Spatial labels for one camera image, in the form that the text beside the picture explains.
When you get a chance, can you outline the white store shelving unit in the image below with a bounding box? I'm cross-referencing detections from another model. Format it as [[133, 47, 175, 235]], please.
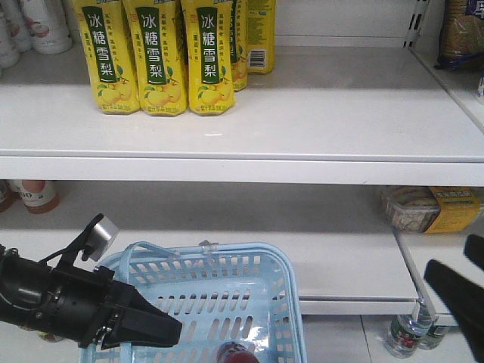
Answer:
[[0, 0, 484, 363]]

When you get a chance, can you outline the yellow pear drink bottle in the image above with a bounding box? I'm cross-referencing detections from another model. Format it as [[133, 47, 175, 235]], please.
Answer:
[[181, 0, 235, 116], [123, 0, 188, 116], [71, 1, 140, 115]]

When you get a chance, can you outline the clear cookie box yellow label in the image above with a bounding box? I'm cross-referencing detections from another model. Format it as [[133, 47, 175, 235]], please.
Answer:
[[378, 185, 483, 234]]

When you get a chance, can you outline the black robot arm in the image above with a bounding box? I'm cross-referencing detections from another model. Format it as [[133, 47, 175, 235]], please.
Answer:
[[1, 249, 182, 349]]

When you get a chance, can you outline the light blue plastic basket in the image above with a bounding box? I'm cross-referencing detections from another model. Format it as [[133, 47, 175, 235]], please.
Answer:
[[79, 242, 307, 362]]

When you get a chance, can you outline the brown biscuit package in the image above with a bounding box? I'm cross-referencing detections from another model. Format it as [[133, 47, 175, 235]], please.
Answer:
[[437, 0, 483, 70]]

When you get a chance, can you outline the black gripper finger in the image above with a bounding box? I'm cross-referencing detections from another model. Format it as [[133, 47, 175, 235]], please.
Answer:
[[424, 259, 483, 362], [464, 234, 484, 270]]

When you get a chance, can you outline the clear water bottle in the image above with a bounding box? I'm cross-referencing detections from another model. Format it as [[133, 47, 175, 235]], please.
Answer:
[[418, 323, 451, 350], [384, 303, 433, 358]]

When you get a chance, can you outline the white peach drink bottle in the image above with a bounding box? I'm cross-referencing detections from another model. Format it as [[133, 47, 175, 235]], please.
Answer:
[[20, 0, 73, 54], [1, 0, 32, 53]]

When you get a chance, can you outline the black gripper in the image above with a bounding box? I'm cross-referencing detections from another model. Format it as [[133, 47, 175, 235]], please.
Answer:
[[51, 266, 182, 349]]

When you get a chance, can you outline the orange juice bottle front right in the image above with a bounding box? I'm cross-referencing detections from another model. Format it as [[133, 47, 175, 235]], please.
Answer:
[[8, 179, 60, 214]]

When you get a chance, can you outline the red coca cola bottle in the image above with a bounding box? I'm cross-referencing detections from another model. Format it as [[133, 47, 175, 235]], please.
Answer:
[[216, 341, 259, 363]]

